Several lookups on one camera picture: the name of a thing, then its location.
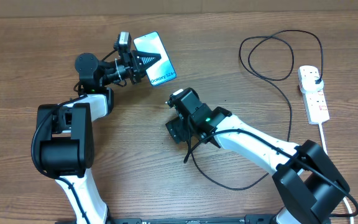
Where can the cardboard backdrop panel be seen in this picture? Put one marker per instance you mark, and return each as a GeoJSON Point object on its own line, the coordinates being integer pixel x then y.
{"type": "Point", "coordinates": [57, 8]}

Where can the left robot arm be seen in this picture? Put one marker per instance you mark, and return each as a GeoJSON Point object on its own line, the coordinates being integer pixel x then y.
{"type": "Point", "coordinates": [62, 146]}

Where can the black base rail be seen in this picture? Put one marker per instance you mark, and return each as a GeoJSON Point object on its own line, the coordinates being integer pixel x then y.
{"type": "Point", "coordinates": [248, 219]}

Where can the white charger plug adapter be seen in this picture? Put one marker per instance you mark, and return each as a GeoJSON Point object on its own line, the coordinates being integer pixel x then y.
{"type": "Point", "coordinates": [310, 85]}

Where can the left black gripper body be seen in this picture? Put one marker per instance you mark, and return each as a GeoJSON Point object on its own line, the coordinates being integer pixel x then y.
{"type": "Point", "coordinates": [130, 71]}

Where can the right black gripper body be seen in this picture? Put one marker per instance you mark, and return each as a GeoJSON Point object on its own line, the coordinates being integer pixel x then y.
{"type": "Point", "coordinates": [181, 129]}

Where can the white power strip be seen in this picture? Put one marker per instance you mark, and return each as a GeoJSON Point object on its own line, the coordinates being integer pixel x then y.
{"type": "Point", "coordinates": [315, 103]}

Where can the Samsung Galaxy smartphone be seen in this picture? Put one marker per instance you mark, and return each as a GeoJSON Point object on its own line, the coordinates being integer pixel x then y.
{"type": "Point", "coordinates": [161, 71]}

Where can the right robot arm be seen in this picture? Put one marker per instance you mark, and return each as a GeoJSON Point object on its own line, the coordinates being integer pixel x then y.
{"type": "Point", "coordinates": [308, 182]}

